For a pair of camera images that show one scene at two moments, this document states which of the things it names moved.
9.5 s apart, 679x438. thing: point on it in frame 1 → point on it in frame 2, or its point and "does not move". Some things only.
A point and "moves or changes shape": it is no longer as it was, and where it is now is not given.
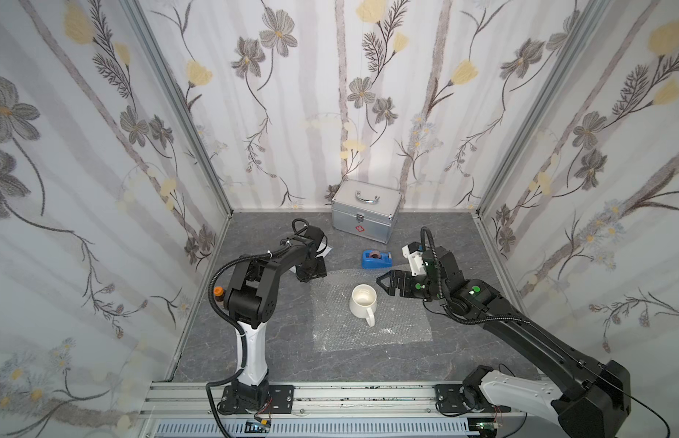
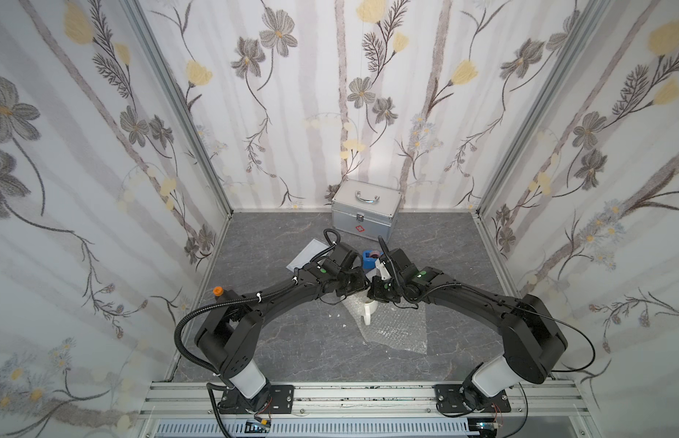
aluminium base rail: (186, 401) does not move
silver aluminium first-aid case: (366, 210) does not move
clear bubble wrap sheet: (398, 319) moves or changes shape
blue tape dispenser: (376, 259) does not move
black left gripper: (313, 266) → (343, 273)
